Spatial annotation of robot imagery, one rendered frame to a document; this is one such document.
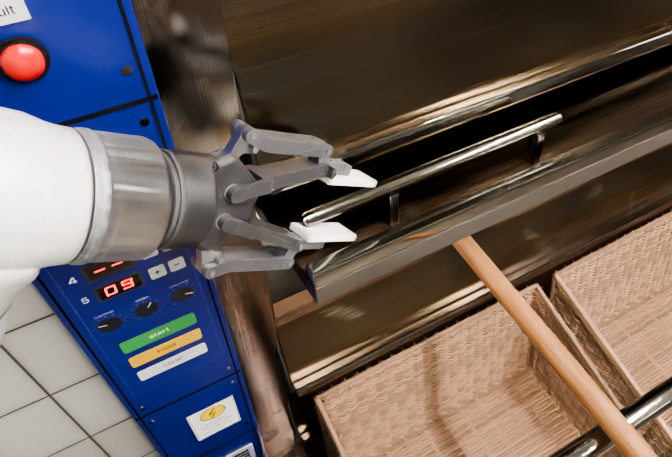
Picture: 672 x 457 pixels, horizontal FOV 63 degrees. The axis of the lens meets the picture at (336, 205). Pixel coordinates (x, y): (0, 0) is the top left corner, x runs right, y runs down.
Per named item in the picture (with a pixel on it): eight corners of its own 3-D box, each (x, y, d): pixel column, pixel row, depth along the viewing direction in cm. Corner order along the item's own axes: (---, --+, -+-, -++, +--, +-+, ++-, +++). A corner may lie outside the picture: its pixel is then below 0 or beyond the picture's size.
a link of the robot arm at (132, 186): (31, 226, 40) (111, 226, 44) (77, 292, 34) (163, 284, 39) (55, 107, 38) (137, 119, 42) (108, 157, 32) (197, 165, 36)
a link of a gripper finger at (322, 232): (309, 235, 52) (307, 242, 52) (357, 235, 57) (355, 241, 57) (290, 221, 54) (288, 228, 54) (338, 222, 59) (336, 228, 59)
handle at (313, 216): (312, 261, 57) (305, 251, 58) (555, 155, 67) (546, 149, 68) (305, 218, 53) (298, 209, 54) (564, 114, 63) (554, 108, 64)
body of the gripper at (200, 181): (137, 126, 41) (237, 139, 48) (113, 227, 44) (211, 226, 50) (186, 164, 37) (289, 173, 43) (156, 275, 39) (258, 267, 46)
